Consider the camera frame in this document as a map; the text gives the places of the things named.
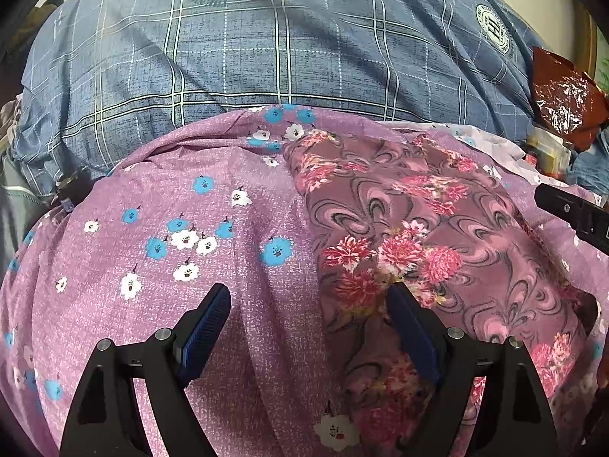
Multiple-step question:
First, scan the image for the blue denim cloth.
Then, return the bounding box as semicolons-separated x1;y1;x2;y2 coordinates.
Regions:
568;140;609;205

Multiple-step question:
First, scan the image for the pale lilac cloth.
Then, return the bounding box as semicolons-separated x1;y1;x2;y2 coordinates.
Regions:
385;121;543;179

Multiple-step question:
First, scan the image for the red crinkled plastic bag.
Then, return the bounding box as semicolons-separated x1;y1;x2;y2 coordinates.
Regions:
529;46;609;149

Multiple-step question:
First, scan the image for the wooden frame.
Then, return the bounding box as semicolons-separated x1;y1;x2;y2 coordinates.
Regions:
571;0;601;81

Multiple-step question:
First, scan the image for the pile of small boxes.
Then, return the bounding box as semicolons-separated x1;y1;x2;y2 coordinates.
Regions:
523;126;574;182

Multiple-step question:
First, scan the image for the small black electronic device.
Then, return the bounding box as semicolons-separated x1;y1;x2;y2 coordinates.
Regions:
51;169;98;210

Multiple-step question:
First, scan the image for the crumpled grey cloth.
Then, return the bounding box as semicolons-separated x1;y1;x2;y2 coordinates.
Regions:
0;95;24;146

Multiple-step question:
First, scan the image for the dark brown cloth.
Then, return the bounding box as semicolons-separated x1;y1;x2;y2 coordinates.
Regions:
21;0;65;34

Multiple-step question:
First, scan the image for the maroon floral print garment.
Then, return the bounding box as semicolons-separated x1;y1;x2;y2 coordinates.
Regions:
283;130;601;446

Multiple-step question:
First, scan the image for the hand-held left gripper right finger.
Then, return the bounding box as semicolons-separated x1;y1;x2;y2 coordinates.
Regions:
386;281;560;457

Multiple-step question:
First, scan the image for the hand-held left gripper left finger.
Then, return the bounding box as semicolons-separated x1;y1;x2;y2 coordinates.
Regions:
59;283;232;457

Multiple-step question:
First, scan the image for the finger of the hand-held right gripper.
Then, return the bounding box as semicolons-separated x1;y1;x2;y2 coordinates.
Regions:
534;183;609;244

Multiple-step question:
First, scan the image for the blue plaid quilt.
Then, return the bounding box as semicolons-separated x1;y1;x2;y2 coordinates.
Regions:
12;0;548;186

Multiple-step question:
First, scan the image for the purple flowered bedsheet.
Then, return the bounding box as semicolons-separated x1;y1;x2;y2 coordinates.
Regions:
0;104;609;457

